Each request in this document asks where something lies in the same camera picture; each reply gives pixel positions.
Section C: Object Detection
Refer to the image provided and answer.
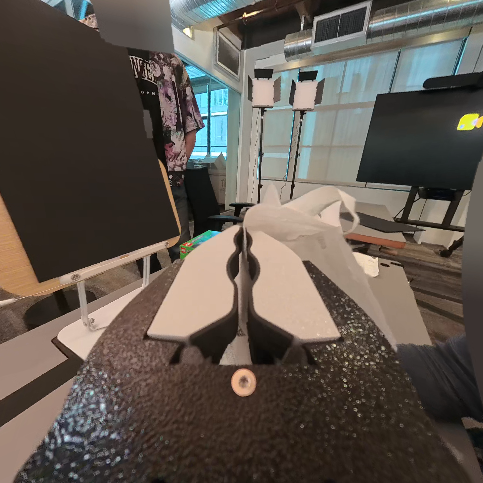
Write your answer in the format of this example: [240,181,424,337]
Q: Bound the metal air duct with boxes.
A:
[283,0,483,61]

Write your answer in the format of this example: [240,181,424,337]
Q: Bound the studio light panel on stand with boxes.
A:
[289,70,325,200]
[247,68,281,204]

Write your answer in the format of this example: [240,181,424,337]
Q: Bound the low table with wooden edge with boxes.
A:
[341,202,427,250]

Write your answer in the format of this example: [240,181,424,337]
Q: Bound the wall vent grille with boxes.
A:
[215,28,242,78]

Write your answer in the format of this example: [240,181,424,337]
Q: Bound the white printed paper bag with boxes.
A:
[241,184,397,351]

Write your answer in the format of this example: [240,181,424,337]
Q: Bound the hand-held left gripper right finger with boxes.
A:
[245,229,341,364]

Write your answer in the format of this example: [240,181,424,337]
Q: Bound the white cardboard box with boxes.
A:
[204,151,228,206]

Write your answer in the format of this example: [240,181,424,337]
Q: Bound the white tablet stand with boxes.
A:
[58,241,170,361]

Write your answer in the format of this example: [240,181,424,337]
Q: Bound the black video bar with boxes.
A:
[423,73,483,90]

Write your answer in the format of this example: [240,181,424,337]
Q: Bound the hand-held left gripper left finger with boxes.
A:
[146,225,243,364]

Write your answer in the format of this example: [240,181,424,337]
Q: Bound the black mat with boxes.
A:
[360,213,426,233]

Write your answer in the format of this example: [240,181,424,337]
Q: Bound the black display floor stand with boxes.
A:
[392,185,466,257]

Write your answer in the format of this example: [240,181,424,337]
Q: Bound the white paper scrap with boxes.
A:
[354,252,380,278]

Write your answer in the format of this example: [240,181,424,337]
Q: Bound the white duct vent grille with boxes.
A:
[311,0,372,48]

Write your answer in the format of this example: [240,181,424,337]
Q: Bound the large wood-framed black tablet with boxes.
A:
[0,13,182,297]

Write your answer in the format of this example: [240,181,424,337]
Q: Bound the black office chair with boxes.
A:
[185,168,255,236]

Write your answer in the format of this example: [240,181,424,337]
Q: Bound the large black display screen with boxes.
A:
[356,91,483,191]

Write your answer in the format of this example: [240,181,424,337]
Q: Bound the green toy box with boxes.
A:
[179,230,221,260]

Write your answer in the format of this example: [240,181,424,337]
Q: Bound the person's right forearm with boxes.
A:
[396,334,470,425]

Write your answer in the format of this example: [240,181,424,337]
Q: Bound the grey desk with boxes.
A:
[0,253,432,483]

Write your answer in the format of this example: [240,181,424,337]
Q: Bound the large window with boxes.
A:
[260,38,476,185]

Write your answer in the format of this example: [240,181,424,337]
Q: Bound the black round pedestal base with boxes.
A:
[23,290,99,330]

